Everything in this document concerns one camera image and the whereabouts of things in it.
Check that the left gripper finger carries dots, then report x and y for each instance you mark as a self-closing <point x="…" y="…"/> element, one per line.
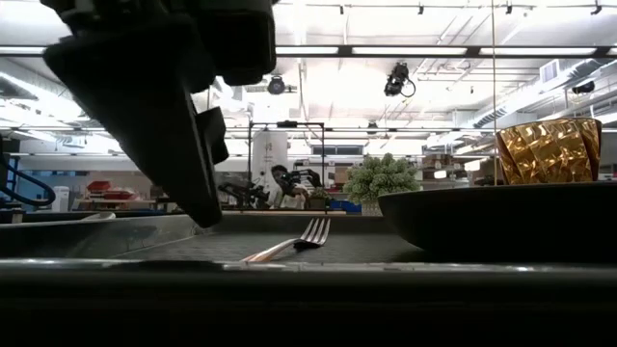
<point x="144" y="111"/>
<point x="214" y="137"/>

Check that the black round plate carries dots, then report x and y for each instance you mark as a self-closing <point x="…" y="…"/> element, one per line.
<point x="482" y="221"/>

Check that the amber faceted cup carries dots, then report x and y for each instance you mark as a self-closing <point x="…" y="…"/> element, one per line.
<point x="544" y="149"/>

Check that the black background robot arm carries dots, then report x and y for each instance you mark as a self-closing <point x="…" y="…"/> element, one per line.
<point x="243" y="193"/>

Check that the black rectangular tray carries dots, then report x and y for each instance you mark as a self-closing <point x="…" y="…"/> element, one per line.
<point x="337" y="250"/>

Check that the white cylinder tank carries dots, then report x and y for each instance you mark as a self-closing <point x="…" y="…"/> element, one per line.
<point x="269" y="159"/>

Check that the round black ceiling lamp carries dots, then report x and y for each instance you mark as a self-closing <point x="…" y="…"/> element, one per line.
<point x="276" y="85"/>

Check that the black metal stand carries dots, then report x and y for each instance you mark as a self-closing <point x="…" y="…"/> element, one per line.
<point x="287" y="124"/>

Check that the red storage boxes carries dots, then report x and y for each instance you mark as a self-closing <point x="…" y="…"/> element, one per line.
<point x="108" y="191"/>

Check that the person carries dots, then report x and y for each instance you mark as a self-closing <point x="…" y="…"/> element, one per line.
<point x="284" y="193"/>

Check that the small potted plant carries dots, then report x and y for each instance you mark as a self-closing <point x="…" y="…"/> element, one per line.
<point x="319" y="197"/>

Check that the white container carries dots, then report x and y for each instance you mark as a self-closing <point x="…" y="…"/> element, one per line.
<point x="60" y="198"/>

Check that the blue storage box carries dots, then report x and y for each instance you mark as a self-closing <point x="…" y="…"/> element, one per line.
<point x="347" y="206"/>

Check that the green potted plant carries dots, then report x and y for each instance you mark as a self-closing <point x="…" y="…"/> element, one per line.
<point x="381" y="180"/>

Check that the black overhead camera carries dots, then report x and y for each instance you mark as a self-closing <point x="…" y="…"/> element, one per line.
<point x="397" y="79"/>

